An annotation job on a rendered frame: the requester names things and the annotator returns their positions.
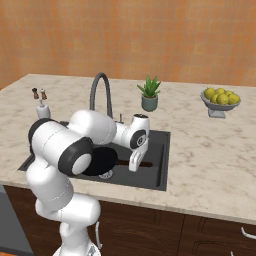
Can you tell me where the dark brown cupboard door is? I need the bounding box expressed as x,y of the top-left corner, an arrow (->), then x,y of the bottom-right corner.
3,185 -> 68,256
178,213 -> 256,256
87,199 -> 185,256

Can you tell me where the grey fruit bowl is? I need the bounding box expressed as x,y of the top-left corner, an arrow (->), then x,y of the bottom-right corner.
199,91 -> 242,119

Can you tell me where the grey arched tap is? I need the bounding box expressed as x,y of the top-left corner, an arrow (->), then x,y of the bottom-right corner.
88,72 -> 114,120

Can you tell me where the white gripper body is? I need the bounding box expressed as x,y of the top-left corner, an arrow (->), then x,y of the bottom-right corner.
128,147 -> 148,173

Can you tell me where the grey dishwasher front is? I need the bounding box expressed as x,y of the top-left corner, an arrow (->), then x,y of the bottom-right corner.
0,184 -> 35,256

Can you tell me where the green plant in teal pot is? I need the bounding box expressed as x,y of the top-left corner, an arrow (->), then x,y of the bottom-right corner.
136,75 -> 162,113

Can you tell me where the black pan with brown handle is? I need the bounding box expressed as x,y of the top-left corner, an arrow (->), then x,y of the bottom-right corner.
81,146 -> 154,177

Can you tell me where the dark grey sink basin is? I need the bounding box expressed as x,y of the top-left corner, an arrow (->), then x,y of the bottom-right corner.
17,120 -> 172,192

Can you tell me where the silver cupboard handle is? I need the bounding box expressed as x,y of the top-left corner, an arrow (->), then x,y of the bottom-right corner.
240,226 -> 256,240
95,220 -> 103,250

